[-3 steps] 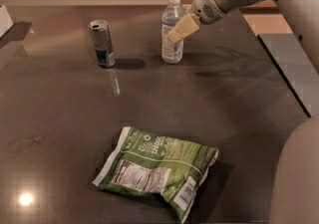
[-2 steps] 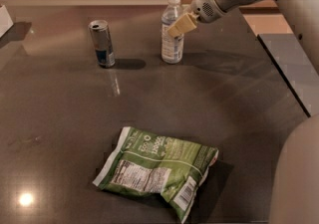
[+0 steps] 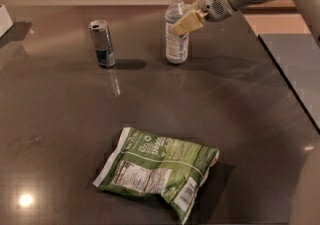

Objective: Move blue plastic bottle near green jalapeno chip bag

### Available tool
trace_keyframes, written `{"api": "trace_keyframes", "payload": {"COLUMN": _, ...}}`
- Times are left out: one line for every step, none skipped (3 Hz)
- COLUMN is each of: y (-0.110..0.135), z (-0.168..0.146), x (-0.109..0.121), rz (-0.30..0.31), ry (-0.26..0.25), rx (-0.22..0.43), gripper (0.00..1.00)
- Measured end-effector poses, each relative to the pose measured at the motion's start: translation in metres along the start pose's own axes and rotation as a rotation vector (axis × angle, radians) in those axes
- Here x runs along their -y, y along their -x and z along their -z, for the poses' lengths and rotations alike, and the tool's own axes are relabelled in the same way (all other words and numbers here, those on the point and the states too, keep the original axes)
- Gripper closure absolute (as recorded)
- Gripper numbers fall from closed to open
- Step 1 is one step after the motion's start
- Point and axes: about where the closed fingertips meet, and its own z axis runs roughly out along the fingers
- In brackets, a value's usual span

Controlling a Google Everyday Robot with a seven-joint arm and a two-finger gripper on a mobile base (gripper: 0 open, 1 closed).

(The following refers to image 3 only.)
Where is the clear blue plastic water bottle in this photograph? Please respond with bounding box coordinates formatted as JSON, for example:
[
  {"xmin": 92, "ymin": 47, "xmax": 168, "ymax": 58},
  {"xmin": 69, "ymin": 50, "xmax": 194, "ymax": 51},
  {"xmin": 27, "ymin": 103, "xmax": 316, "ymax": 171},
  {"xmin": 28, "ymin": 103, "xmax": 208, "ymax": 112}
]
[{"xmin": 165, "ymin": 0, "xmax": 189, "ymax": 64}]

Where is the green jalapeno chip bag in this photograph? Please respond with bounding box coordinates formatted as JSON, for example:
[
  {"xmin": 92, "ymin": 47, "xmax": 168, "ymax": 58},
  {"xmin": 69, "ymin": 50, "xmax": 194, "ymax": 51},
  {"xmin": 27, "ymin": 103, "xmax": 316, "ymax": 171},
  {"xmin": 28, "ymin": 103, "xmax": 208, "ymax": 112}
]
[{"xmin": 93, "ymin": 127, "xmax": 219, "ymax": 223}]

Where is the silver blue energy drink can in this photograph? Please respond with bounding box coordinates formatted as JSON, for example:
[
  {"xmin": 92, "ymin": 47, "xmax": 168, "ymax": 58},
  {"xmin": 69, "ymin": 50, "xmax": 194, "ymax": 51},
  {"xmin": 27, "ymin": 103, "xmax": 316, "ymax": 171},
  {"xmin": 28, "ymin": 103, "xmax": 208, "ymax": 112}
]
[{"xmin": 88, "ymin": 20, "xmax": 115, "ymax": 68}]

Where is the grey side table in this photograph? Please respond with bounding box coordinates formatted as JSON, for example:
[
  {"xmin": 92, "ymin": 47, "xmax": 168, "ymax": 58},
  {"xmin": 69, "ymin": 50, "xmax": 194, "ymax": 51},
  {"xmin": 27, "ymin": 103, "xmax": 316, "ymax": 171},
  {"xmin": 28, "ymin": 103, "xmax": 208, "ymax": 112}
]
[{"xmin": 258, "ymin": 34, "xmax": 320, "ymax": 133}]

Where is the white object at table edge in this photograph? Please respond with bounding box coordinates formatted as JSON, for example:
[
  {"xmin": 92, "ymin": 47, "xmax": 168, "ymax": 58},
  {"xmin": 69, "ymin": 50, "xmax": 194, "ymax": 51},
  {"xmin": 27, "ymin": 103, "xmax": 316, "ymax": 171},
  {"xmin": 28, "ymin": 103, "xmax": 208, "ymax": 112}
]
[{"xmin": 0, "ymin": 5, "xmax": 13, "ymax": 37}]

